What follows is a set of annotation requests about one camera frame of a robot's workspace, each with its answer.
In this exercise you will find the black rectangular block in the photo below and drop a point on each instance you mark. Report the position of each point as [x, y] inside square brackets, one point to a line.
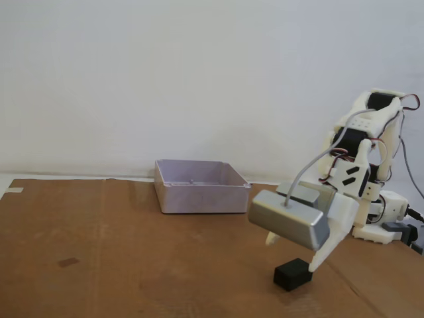
[291, 275]

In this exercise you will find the grey black table clamp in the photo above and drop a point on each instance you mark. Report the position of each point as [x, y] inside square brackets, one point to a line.
[395, 227]

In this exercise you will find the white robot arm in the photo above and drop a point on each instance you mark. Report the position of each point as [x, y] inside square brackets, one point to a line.
[364, 124]

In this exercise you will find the white tape piece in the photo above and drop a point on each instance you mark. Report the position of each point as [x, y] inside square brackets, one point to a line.
[15, 190]

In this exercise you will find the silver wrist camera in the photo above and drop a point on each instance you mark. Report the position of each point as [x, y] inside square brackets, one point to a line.
[285, 222]

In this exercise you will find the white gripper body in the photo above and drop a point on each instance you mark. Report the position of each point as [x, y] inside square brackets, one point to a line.
[342, 212]

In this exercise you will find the pale plastic open box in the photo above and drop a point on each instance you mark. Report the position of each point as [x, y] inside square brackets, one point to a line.
[198, 198]

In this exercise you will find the brown cardboard sheet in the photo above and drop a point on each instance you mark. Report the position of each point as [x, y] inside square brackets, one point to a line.
[132, 265]

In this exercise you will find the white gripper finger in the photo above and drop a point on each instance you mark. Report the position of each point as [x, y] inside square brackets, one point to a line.
[272, 239]
[323, 258]

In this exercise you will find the grey metal camera bracket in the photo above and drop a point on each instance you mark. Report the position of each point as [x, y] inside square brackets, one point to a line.
[298, 192]

